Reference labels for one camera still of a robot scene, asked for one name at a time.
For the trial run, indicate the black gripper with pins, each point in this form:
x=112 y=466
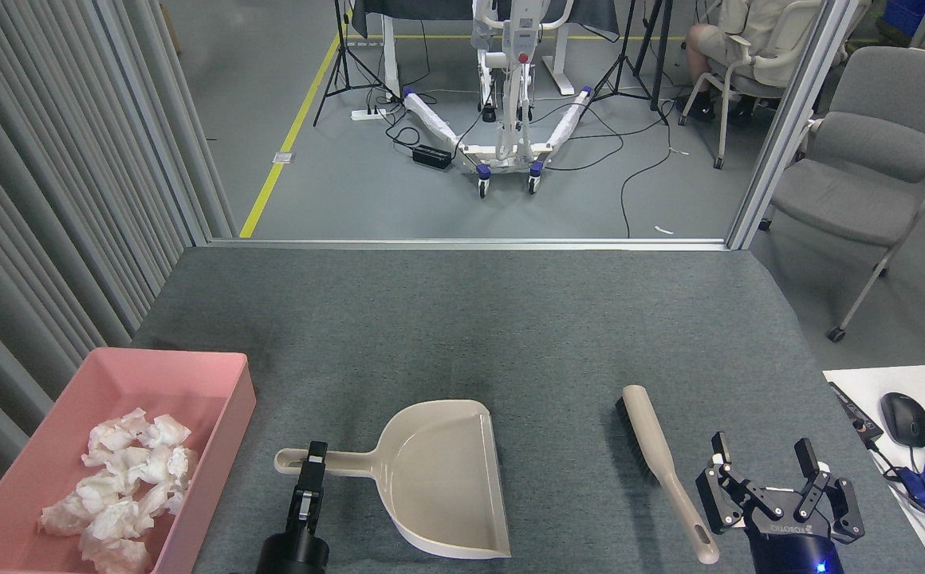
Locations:
x=291 y=558
x=789 y=550

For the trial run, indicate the beige plastic dustpan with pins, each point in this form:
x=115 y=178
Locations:
x=438 y=478

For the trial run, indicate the beige hand brush black bristles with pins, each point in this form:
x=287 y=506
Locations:
x=650 y=430

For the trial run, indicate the pink plastic bin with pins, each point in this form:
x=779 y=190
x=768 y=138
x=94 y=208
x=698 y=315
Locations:
x=112 y=383

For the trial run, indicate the black flat device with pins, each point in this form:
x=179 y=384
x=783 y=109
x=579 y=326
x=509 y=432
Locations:
x=853 y=410

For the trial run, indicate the white side table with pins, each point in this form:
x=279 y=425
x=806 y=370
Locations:
x=853 y=379

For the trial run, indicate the black computer mouse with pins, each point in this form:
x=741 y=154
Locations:
x=905 y=418

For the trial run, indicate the white crumpled tissue heap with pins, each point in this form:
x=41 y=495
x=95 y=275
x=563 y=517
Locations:
x=112 y=518

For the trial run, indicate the grey padded chair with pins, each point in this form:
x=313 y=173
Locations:
x=853 y=199

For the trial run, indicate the metal floor plate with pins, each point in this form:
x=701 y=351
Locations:
x=284 y=158

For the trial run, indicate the black power adapter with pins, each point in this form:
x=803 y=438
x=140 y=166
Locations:
x=432 y=156

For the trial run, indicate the white power strip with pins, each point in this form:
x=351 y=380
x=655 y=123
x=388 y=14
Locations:
x=368 y=114

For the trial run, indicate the grey curtain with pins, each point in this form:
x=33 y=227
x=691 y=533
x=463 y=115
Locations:
x=32 y=199

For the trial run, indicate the white chair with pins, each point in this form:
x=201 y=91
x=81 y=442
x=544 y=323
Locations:
x=785 y=64

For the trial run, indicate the black tripod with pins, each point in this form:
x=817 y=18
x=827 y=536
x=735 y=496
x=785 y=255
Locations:
x=630 y=56
x=343 y=56

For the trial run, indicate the white-legged desk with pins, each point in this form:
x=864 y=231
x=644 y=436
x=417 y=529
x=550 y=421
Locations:
x=393 y=56

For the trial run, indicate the white wheeled stand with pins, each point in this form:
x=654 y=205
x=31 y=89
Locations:
x=510 y=80

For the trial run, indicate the person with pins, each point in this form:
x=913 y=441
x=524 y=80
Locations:
x=738 y=16

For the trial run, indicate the blue box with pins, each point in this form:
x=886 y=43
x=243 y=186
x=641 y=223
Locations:
x=905 y=16

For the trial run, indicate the silver table edge rail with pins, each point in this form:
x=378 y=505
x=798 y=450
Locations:
x=470 y=244

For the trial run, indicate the silver post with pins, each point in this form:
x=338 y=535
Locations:
x=789 y=119

